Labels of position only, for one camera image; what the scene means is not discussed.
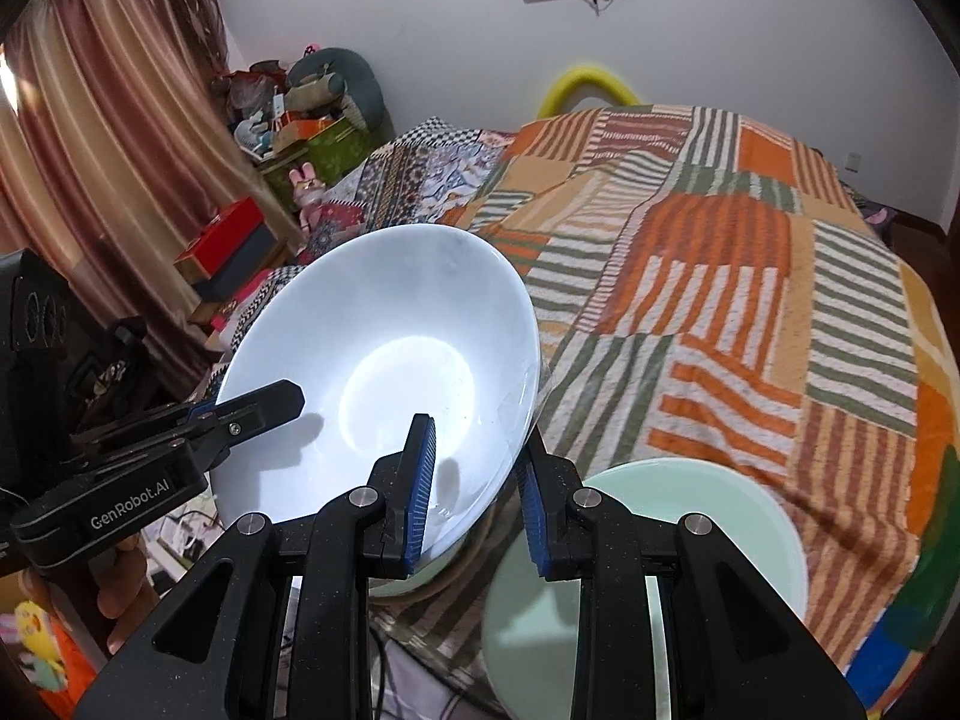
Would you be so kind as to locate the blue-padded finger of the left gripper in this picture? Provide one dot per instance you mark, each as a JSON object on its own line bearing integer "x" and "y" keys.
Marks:
{"x": 256, "y": 412}

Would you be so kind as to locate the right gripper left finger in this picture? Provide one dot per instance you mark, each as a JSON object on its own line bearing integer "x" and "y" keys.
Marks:
{"x": 273, "y": 620}

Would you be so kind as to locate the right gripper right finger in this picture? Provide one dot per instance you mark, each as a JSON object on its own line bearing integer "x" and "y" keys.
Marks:
{"x": 734, "y": 648}

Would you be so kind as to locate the white bowl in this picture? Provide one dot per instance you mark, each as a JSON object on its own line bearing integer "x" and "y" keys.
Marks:
{"x": 412, "y": 319}

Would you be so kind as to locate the mint green bowl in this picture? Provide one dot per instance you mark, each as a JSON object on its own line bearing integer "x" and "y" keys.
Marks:
{"x": 435, "y": 576}

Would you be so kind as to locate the person's left hand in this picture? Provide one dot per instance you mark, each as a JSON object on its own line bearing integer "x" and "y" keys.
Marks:
{"x": 125, "y": 595}

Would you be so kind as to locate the red box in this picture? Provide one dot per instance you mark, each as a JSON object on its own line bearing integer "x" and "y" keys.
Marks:
{"x": 219, "y": 240}

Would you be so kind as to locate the pink bunny toy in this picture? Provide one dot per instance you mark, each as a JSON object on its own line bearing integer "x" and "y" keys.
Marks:
{"x": 308, "y": 190}

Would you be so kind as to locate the patterned floral quilt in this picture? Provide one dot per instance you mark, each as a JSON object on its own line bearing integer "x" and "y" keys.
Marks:
{"x": 435, "y": 173}

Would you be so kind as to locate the green cardboard box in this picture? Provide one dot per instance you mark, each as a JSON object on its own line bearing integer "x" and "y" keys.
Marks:
{"x": 334, "y": 152}

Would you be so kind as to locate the striped brown curtain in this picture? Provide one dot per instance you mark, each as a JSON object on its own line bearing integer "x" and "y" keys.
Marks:
{"x": 116, "y": 154}

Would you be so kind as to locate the grey plush toy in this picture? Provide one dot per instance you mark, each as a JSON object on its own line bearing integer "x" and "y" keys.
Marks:
{"x": 340, "y": 78}

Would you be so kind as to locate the orange striped patchwork blanket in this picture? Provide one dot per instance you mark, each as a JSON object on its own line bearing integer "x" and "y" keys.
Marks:
{"x": 706, "y": 287}

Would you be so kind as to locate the yellow curved foam tube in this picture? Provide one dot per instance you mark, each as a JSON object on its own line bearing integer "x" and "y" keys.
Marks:
{"x": 568, "y": 85}

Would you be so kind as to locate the dark backpack on floor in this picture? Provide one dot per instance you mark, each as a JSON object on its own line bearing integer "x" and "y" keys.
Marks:
{"x": 875, "y": 215}

